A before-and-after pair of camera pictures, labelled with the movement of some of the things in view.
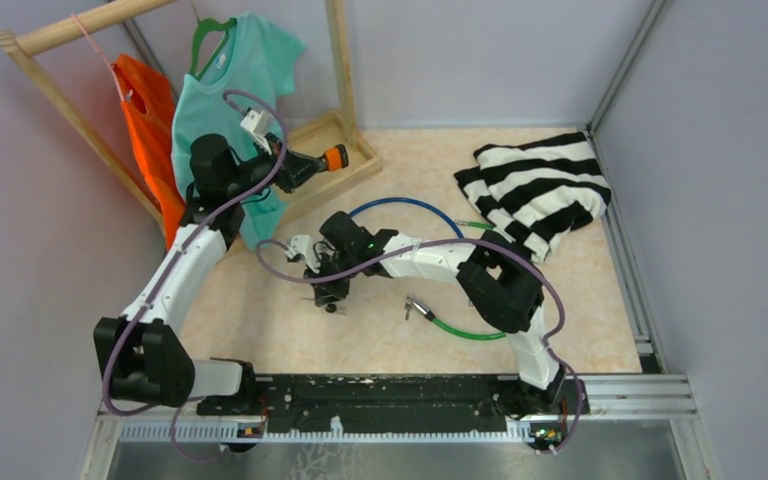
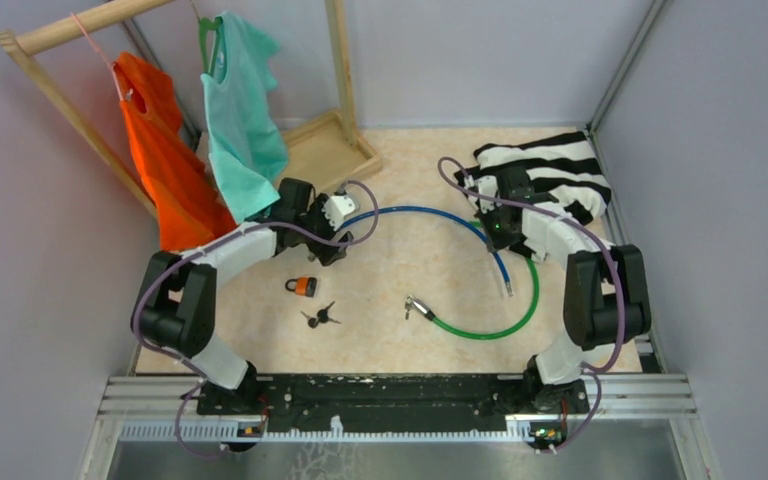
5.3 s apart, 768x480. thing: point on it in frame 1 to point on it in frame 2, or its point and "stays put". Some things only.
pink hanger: [102, 56] stays put
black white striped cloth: [535, 192] stays put
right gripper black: [326, 292] to [496, 242]
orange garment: [149, 109] stays put
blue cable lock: [402, 199] to [436, 212]
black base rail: [308, 405] stays put
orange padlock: [336, 158] to [305, 286]
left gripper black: [295, 170] to [328, 253]
